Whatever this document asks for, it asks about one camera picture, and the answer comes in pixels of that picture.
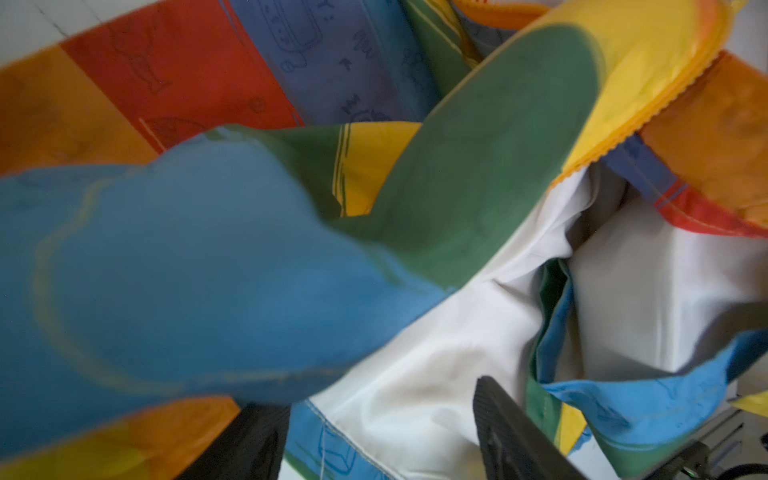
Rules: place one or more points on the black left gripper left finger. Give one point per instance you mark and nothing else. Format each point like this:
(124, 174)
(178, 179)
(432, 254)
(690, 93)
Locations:
(251, 447)

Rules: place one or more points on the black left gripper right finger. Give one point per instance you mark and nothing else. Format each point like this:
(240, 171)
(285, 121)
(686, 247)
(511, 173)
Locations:
(512, 446)

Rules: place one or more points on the rainbow coloured jacket white lining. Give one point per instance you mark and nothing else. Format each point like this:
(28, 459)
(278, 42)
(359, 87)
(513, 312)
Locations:
(357, 209)

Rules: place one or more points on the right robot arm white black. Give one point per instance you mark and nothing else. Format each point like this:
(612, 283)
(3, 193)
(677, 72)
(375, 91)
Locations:
(727, 447)

